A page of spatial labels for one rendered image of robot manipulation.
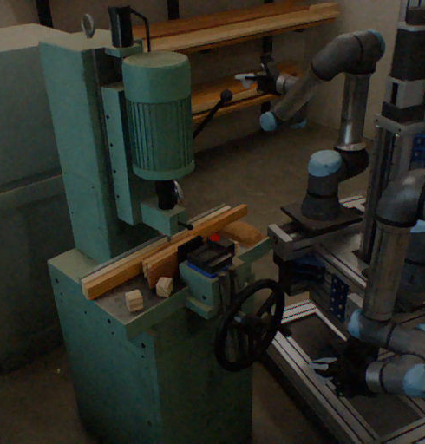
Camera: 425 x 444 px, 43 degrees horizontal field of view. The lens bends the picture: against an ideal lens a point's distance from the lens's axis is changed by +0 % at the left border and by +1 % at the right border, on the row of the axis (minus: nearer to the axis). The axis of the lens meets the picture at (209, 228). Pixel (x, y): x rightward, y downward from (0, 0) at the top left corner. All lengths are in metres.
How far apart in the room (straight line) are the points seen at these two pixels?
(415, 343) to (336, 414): 0.77
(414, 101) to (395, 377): 0.84
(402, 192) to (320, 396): 1.11
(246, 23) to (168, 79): 2.85
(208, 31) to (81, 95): 2.47
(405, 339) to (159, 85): 0.88
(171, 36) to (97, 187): 2.23
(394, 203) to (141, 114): 0.66
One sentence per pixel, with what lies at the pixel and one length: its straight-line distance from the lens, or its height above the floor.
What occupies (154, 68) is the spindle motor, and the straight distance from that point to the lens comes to 1.39.
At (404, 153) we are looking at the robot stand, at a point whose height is 1.16.
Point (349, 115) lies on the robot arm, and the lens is 2.05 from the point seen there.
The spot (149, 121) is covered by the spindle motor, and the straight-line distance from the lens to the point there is 1.43.
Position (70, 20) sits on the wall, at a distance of 3.93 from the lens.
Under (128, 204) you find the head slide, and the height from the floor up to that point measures 1.07.
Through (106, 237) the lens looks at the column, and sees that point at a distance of 1.77.
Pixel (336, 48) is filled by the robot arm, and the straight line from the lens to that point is 1.91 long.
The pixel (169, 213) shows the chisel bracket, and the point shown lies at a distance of 1.59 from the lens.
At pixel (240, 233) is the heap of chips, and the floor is 0.93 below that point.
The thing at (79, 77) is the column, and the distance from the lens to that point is 1.58.
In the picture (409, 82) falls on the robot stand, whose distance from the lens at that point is 1.76.
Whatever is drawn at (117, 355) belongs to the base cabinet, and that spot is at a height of 0.60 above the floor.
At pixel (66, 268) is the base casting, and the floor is 0.80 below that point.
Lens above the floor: 1.83
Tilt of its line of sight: 31 degrees down
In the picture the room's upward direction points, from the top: 2 degrees counter-clockwise
